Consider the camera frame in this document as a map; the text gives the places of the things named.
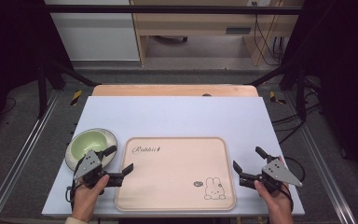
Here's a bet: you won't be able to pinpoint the black metal frame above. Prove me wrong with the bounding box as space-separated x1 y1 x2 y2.
36 4 309 122

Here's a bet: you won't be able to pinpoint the light wooden desk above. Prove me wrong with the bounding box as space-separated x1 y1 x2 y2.
130 0 304 67

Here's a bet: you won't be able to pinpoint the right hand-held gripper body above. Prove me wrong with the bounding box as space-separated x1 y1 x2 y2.
251 157 304 194

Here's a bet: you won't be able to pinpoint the person's left hand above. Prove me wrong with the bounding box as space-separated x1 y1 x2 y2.
70 174 110 223

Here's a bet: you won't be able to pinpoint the green ceramic bowl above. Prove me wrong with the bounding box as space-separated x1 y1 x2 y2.
64 127 119 173

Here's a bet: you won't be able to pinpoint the black floor cables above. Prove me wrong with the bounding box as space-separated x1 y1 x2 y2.
271 76 324 146

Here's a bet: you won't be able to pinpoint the beige tray with rabbit print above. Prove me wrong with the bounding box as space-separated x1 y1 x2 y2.
114 136 238 213

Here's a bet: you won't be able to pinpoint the aluminium floor rail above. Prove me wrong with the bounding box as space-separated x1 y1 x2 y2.
283 91 358 224
0 90 62 224

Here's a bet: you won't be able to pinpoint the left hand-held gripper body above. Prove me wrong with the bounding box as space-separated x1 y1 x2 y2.
73 149 113 189

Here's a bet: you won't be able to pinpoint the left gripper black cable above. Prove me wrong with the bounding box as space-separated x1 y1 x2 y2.
64 174 83 213

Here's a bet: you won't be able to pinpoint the yellow black tape marker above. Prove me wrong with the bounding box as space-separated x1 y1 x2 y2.
268 91 287 105
70 90 84 107

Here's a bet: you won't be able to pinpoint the person's right hand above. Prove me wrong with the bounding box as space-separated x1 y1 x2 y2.
254 155 295 220

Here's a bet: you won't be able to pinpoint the white cabinet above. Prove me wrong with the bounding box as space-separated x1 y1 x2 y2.
44 0 141 63

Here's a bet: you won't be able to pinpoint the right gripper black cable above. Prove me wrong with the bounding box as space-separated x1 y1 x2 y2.
282 156 307 200

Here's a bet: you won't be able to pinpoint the black curtain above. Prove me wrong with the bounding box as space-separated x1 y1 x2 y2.
0 0 74 141
281 0 358 181

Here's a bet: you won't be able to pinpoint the hanging black desk cables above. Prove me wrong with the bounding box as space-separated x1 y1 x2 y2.
253 1 287 67

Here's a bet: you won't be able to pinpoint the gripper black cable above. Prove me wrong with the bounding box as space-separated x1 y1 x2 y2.
64 174 83 213
282 156 307 200

